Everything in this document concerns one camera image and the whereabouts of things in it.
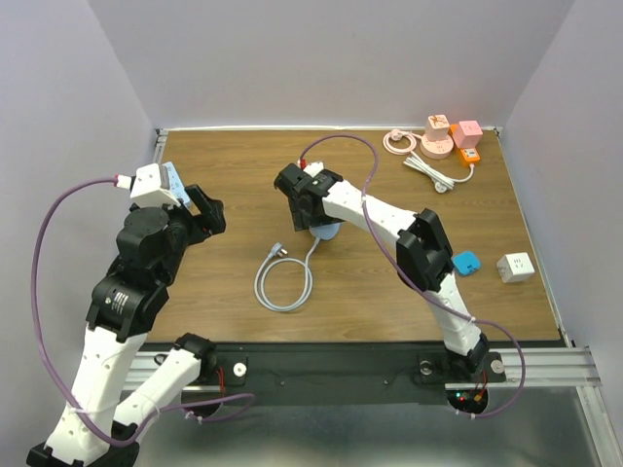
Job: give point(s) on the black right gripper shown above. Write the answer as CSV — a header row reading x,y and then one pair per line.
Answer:
x,y
303,221

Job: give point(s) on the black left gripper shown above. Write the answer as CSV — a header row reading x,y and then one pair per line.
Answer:
x,y
208,222

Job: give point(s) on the light blue power strip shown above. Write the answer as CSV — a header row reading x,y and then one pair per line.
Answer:
x,y
176,185

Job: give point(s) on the blue cube adapter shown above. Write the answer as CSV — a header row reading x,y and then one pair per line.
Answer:
x,y
466,263

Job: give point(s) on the white cube adapter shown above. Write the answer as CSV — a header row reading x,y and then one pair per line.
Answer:
x,y
515,267

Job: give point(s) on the grey round socket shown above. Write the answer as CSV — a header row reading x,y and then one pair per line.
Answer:
x,y
325,232

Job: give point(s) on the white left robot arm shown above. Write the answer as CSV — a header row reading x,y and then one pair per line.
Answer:
x,y
97,426

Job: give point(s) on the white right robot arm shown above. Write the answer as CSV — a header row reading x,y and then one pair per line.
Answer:
x,y
415,243

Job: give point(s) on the pink round socket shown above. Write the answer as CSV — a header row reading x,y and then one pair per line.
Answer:
x,y
437,149

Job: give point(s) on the pink cube adapter with drawing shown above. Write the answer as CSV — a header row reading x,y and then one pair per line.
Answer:
x,y
436,127

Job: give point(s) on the orange power strip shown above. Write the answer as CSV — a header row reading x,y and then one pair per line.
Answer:
x,y
466,156

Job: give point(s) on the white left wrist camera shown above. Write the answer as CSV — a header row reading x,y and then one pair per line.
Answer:
x,y
151,187

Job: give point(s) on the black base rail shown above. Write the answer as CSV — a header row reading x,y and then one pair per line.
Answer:
x,y
340,373

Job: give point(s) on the aluminium frame rail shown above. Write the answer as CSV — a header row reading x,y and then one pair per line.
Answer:
x,y
545,368

